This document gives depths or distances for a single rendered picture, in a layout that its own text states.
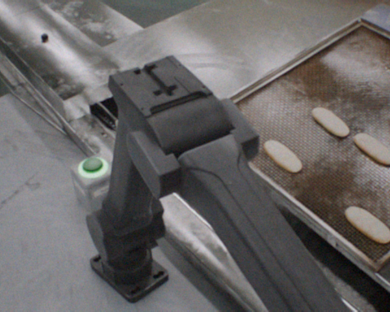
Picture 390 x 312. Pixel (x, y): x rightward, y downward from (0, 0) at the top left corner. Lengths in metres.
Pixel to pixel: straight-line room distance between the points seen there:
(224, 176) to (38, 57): 1.03
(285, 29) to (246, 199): 1.27
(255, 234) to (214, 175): 0.07
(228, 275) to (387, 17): 0.79
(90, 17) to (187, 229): 0.99
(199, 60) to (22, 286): 0.80
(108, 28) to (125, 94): 1.23
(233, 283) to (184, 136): 0.46
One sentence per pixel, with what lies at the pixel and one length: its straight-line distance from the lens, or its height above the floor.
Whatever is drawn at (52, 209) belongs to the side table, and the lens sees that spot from 1.25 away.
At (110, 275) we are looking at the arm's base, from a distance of 1.07.
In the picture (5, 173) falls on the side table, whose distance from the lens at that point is 1.37.
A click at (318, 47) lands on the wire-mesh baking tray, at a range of 1.45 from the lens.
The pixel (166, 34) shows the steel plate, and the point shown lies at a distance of 1.79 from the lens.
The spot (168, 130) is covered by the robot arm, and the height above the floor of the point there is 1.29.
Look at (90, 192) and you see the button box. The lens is 1.19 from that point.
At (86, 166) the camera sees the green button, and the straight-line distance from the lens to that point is 1.20.
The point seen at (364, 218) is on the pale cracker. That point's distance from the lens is 1.08.
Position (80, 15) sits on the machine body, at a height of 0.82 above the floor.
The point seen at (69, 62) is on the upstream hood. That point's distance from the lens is 1.51.
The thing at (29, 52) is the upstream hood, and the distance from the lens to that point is 1.59.
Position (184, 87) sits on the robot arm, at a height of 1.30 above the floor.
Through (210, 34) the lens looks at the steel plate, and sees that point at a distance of 1.77.
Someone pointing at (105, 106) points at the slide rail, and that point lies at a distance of 1.45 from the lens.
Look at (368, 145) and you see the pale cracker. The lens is 1.20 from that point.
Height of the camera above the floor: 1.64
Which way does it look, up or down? 38 degrees down
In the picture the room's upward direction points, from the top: 4 degrees counter-clockwise
